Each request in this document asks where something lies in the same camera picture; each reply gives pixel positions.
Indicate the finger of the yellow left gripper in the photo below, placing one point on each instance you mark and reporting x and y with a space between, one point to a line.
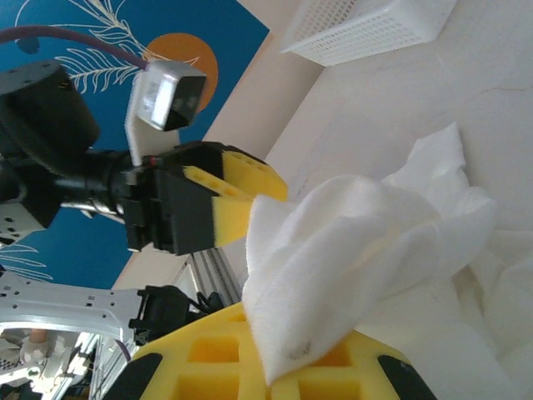
254 173
195 216

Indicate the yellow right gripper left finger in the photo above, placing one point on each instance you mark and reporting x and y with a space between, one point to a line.
175 366

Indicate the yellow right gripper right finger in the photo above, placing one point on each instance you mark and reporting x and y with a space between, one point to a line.
366 375

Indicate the white t-shirt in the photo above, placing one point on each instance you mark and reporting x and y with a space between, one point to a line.
333 250

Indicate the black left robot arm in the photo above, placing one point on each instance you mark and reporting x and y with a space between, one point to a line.
46 129

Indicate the black clamp block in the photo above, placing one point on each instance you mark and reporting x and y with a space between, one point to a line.
170 308

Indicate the person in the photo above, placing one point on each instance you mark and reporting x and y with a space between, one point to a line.
29 350

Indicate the white plastic lattice basket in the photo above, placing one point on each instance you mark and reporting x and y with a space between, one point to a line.
362 33

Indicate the aluminium frame rail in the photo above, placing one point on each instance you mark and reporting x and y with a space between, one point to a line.
212 275

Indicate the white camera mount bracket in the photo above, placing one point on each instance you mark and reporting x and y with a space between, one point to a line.
145 141

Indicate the white perforated metal bracket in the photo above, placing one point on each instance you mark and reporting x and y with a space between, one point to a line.
71 304

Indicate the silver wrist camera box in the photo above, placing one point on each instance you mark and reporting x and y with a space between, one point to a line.
170 96

